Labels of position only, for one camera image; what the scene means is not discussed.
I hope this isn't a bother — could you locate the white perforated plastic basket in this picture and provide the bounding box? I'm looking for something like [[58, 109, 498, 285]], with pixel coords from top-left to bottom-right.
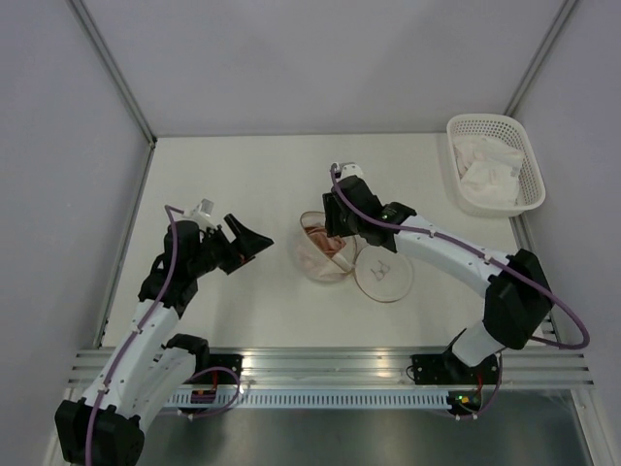
[[442, 114, 546, 217]]

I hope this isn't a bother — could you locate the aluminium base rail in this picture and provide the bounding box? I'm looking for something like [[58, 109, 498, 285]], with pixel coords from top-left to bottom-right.
[[67, 345, 596, 389]]

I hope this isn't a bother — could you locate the pink lace bra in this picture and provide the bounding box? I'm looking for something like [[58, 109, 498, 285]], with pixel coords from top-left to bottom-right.
[[304, 225, 346, 258]]

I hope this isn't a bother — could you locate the white cloth in basket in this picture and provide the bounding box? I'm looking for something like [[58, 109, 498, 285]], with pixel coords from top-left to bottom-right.
[[452, 135, 526, 209]]

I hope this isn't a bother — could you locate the left aluminium frame post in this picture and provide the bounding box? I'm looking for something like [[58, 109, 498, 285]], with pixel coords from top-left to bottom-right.
[[66, 0, 157, 149]]

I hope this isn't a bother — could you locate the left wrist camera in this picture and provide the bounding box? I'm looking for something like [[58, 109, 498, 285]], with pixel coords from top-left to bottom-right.
[[182, 199, 216, 231]]

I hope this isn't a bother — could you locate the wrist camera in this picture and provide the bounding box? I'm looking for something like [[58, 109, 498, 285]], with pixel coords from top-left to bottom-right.
[[330, 162, 364, 182], [182, 199, 216, 231]]

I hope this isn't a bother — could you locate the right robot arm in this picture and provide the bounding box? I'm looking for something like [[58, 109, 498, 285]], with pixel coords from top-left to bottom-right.
[[322, 176, 553, 383]]

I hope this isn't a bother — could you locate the white slotted cable duct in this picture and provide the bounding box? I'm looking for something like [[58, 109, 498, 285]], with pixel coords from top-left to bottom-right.
[[164, 389, 450, 410]]

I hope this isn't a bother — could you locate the right aluminium frame post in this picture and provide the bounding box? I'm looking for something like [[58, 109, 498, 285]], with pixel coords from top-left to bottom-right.
[[504, 0, 582, 117]]

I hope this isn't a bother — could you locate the white mesh laundry bag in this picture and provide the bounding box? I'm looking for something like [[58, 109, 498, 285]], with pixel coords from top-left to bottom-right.
[[292, 211, 414, 303]]

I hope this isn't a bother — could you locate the aluminium frame post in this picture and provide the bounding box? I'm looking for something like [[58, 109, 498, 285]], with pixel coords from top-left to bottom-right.
[[66, 0, 157, 149], [504, 0, 582, 117]]

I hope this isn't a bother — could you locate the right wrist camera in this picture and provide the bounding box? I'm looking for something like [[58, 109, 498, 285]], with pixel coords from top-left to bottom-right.
[[330, 162, 364, 182]]

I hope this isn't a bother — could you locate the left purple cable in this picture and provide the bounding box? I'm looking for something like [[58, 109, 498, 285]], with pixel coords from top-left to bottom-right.
[[84, 205, 195, 466]]

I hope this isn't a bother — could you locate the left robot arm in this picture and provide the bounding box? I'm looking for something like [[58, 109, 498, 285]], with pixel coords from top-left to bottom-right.
[[54, 212, 274, 465]]

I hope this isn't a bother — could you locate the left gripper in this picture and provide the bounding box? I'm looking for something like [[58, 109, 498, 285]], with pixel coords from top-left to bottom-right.
[[188, 215, 272, 278]]

